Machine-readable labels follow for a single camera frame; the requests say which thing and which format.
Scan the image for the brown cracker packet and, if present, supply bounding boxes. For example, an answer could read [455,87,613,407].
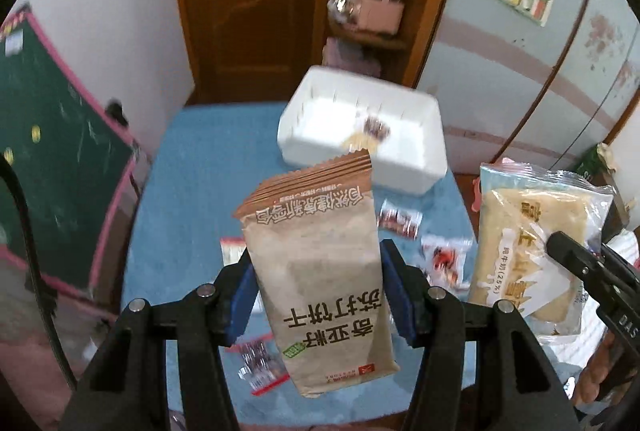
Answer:
[232,148,401,399]

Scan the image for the blue fuzzy mat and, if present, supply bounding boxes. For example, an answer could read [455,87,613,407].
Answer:
[120,103,481,427]

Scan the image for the brown white chocolate packet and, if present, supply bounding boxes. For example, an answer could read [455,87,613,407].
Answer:
[377,200,424,240]

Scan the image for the white red snack packet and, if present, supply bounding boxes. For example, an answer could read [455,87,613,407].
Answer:
[420,233,474,293]

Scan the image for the white plastic bin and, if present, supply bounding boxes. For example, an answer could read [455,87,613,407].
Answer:
[276,66,448,196]

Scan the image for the pale blue wardrobe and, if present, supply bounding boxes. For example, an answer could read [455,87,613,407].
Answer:
[415,0,640,176]

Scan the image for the clear bread packet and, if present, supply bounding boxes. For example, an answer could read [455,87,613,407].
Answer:
[467,161,615,337]

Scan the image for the wooden door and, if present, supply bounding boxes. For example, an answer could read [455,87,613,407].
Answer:
[170,0,327,104]

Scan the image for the clear red-edged snack packet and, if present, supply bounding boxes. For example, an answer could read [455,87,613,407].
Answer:
[235,336,291,397]

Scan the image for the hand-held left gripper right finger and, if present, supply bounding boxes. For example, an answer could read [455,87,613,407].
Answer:
[380,238,583,431]

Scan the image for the pink bag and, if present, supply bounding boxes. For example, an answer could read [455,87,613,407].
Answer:
[357,0,406,34]

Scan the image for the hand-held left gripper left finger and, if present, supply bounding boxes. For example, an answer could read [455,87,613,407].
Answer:
[60,246,258,431]

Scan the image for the green chalkboard pink frame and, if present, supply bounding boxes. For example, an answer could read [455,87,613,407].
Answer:
[0,3,153,303]

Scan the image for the green box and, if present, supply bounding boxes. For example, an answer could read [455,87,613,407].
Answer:
[570,143,621,192]

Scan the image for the small white snack packet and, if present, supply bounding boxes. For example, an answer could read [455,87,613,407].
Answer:
[220,237,249,268]

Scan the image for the black cable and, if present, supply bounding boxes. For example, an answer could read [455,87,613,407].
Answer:
[0,156,81,392]

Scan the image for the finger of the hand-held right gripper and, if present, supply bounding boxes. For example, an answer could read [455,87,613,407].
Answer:
[546,232,608,293]
[599,238,640,297]

